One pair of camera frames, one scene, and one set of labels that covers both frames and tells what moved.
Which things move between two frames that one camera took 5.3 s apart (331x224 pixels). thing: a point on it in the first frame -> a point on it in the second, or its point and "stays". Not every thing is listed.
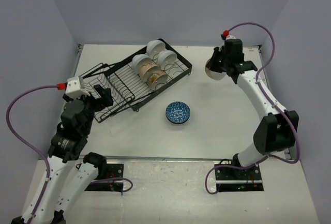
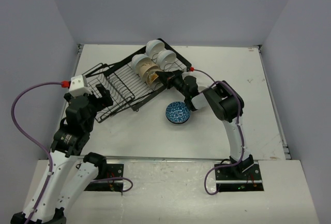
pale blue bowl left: (135, 59) stays
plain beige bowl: (214, 74) -> (202, 86)
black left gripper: (106, 99) stays
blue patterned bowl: (177, 112) stays
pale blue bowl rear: (154, 47) stays
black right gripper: (212, 64) -> (170, 76)
